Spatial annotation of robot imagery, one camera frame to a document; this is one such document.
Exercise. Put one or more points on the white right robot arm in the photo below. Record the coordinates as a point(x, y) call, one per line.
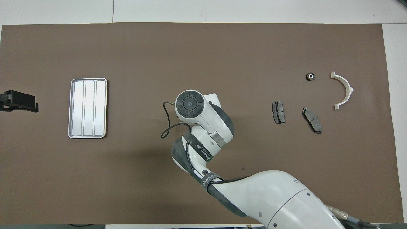
point(270, 197)

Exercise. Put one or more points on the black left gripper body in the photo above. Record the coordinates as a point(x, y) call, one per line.
point(6, 101)

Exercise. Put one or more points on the curved dark brake pad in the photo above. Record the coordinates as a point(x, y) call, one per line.
point(313, 121)

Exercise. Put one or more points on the large black bearing gear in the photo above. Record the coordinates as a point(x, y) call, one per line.
point(310, 76)

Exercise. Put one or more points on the brown table mat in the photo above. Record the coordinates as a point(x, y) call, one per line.
point(127, 178)

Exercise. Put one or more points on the rectangular dark brake pad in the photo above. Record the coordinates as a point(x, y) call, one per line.
point(279, 111)

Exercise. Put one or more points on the silver metal tray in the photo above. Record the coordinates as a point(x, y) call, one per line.
point(89, 108)

